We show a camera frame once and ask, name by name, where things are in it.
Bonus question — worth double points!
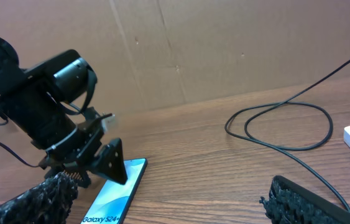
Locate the black USB charging cable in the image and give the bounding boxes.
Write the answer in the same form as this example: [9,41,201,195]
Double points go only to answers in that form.
[224,50,350,214]

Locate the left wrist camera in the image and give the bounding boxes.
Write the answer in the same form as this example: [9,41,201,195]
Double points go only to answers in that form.
[101,114,117,133]

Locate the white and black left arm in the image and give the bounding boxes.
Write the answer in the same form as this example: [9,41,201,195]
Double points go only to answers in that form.
[0,38,127,188]

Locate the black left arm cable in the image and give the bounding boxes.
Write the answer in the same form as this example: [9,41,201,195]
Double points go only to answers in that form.
[0,119,40,169]

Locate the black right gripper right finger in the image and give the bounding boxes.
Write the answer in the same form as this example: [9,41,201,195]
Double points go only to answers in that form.
[259,175,350,224]

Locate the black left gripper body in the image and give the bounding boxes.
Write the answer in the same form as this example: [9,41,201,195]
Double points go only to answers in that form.
[0,50,104,170]

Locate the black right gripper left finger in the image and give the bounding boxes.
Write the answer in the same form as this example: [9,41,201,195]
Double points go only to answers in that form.
[0,172,78,224]

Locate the Galaxy S24+ smartphone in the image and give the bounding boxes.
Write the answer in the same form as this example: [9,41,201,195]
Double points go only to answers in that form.
[81,158,148,224]

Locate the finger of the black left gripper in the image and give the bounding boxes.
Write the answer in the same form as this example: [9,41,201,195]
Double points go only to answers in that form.
[44,168,91,189]
[89,138,127,185]

